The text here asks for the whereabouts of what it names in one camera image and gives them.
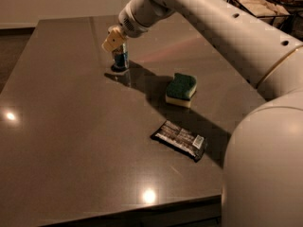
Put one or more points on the redbull can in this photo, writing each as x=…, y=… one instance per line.
x=121, y=59

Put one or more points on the green yellow sponge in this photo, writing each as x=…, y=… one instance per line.
x=181, y=90

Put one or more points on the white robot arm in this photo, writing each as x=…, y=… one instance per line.
x=263, y=163

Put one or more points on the black snack bar wrapper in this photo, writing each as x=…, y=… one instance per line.
x=178, y=138

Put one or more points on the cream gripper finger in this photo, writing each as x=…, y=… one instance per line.
x=115, y=38

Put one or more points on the white napkins in basket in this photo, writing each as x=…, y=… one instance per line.
x=257, y=5

